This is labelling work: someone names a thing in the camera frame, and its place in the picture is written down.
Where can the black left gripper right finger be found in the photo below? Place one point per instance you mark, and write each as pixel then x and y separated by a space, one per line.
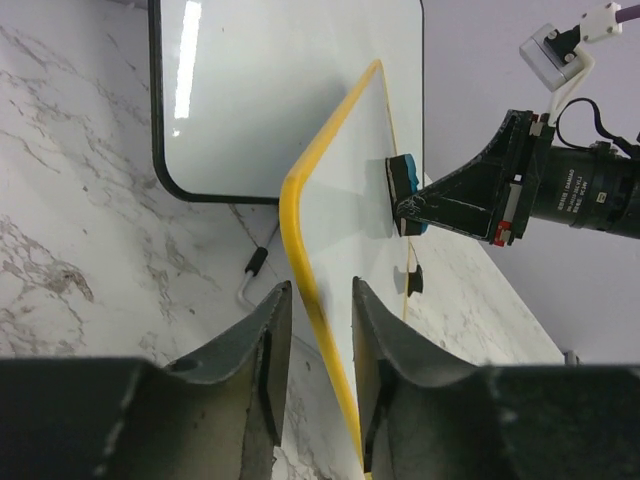
pixel 427 414

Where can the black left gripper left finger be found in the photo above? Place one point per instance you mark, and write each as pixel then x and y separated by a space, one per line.
pixel 215 413

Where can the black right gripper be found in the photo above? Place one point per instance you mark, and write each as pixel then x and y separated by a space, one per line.
pixel 496 201

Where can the blue bone-shaped eraser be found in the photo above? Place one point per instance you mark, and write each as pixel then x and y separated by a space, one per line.
pixel 402 181

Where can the yellow-framed small whiteboard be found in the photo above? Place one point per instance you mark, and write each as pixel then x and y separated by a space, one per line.
pixel 336 224

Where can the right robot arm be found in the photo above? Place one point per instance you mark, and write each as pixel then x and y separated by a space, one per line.
pixel 595 187

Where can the black whiteboard foot clip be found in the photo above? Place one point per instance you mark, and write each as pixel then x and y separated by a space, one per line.
pixel 409 282

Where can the black-framed large whiteboard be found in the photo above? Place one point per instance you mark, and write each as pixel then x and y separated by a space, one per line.
pixel 239 89

